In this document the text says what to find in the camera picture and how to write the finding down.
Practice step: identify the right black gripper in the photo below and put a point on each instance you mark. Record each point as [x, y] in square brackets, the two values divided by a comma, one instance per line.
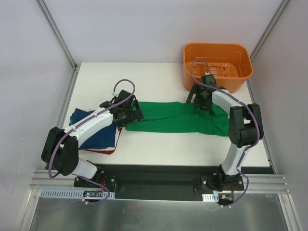
[198, 94]

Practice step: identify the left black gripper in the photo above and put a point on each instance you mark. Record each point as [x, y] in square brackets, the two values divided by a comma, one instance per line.
[135, 109]

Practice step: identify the bright green t-shirt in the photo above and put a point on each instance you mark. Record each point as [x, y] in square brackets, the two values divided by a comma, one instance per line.
[176, 117]

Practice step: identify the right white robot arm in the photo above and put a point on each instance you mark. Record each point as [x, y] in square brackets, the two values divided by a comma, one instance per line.
[245, 128]

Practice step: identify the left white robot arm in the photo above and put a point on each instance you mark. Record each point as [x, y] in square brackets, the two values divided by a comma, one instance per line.
[61, 147]

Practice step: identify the folded blue t-shirt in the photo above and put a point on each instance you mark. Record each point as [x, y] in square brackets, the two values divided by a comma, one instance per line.
[104, 139]

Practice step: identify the folded red t-shirt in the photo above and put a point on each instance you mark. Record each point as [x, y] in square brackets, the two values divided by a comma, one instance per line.
[106, 151]

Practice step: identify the orange plastic basket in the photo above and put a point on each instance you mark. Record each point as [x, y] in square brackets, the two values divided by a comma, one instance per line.
[230, 64]

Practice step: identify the left green circuit board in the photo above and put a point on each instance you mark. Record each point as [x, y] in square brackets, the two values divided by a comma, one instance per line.
[90, 194]

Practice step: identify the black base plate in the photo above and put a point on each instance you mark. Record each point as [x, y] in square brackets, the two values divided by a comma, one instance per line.
[173, 183]

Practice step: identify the left aluminium frame post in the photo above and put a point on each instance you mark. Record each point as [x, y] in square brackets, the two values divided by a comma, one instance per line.
[57, 33]

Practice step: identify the aluminium frame post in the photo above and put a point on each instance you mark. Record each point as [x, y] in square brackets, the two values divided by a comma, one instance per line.
[57, 33]
[269, 28]

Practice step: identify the right aluminium frame post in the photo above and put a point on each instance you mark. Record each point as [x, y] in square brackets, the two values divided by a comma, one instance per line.
[269, 28]

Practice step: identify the right white cable duct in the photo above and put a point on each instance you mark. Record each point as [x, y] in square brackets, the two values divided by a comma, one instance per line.
[210, 197]

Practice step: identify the white cable duct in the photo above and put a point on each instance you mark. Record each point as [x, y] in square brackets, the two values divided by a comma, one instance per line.
[73, 194]
[210, 197]

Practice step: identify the front aluminium rail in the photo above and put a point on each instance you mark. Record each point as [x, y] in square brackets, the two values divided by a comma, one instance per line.
[258, 183]

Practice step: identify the left white cable duct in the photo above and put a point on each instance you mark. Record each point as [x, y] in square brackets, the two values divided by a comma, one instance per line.
[73, 194]

